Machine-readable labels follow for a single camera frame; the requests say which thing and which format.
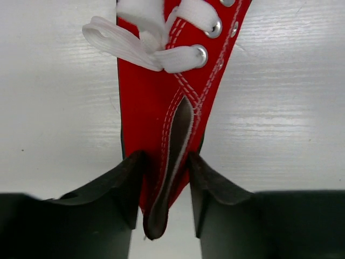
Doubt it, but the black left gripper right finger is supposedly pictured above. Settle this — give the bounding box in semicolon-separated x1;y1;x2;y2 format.
187;153;344;259

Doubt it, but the red sneaker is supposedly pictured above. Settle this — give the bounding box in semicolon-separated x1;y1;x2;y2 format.
82;1;251;240

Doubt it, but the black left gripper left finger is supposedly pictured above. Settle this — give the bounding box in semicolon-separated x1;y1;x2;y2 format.
1;151;146;259

